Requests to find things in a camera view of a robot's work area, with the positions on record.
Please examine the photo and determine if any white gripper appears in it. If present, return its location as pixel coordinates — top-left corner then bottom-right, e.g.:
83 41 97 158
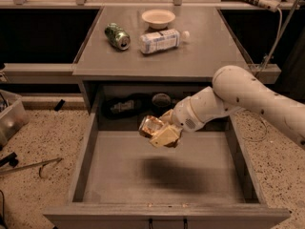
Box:
150 97 204 148

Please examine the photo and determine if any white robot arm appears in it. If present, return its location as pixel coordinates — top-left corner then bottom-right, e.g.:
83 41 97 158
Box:
150 66 305 147

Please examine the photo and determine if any grey cabinet with top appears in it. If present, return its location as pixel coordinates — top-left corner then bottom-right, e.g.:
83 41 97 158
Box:
71 5 255 115

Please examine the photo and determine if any open grey top drawer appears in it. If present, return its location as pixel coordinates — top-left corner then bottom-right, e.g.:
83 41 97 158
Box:
43 83 291 229

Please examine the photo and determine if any green soda can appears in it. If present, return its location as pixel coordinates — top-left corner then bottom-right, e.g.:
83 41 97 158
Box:
104 23 131 51

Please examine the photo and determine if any clear plastic water bottle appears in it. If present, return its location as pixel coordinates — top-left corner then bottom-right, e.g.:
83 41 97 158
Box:
139 29 190 54

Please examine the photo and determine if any white ceramic bowl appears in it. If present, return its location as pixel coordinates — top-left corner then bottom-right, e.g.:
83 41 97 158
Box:
141 10 175 30

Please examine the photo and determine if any small black floor object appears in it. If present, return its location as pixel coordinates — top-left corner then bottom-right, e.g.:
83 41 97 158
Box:
54 99 65 112

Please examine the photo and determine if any metal rod on floor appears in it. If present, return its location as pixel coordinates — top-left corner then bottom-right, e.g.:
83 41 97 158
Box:
0 157 63 176

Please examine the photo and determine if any clear plastic storage bin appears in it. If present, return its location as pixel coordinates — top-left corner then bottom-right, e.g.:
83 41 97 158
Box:
0 90 29 147

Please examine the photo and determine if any black tool on floor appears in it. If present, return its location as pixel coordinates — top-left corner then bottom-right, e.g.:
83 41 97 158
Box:
0 153 18 167

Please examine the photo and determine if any white cable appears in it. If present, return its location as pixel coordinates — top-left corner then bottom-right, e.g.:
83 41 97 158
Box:
242 7 284 143

